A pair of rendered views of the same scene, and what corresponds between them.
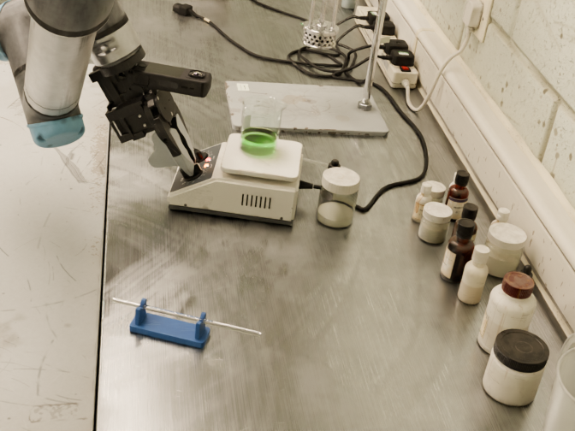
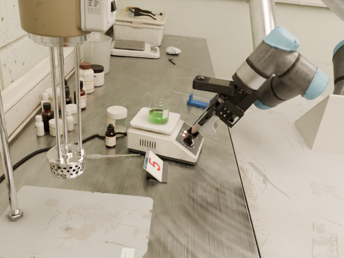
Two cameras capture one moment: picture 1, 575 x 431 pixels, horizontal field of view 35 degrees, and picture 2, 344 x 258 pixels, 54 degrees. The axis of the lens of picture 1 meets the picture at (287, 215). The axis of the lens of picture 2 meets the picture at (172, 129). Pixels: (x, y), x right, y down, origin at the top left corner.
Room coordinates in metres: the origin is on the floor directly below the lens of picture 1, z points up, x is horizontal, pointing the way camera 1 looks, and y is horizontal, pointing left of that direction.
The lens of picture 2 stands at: (2.09, 0.26, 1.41)
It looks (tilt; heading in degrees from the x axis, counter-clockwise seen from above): 28 degrees down; 191
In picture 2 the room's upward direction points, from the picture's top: 6 degrees clockwise
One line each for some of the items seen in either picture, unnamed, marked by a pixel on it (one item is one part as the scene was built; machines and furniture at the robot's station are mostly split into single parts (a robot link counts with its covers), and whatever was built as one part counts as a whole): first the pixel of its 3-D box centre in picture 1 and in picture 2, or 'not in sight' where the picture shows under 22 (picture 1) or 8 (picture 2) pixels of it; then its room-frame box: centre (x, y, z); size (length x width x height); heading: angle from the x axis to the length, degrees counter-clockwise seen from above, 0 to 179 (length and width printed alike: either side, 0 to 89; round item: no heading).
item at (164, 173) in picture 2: not in sight; (156, 165); (1.39, 0.09, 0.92); 0.09 x 0.06 x 0.04; 13
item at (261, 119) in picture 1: (262, 127); (158, 108); (1.27, 0.06, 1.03); 0.07 x 0.06 x 0.08; 94
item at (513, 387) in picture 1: (515, 367); (95, 75); (0.89, -0.31, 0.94); 0.07 x 0.07 x 0.07
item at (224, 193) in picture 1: (243, 178); (163, 134); (1.26, 0.08, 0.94); 0.22 x 0.13 x 0.08; 90
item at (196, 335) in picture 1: (170, 321); (200, 101); (0.91, 0.13, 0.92); 0.10 x 0.03 x 0.04; 81
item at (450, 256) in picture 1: (459, 250); (79, 94); (1.12, -0.26, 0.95); 0.04 x 0.04 x 0.10
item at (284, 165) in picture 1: (262, 156); (156, 120); (1.26, 0.05, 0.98); 0.12 x 0.12 x 0.01; 0
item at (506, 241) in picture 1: (502, 250); (54, 99); (1.16, -0.33, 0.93); 0.06 x 0.06 x 0.07
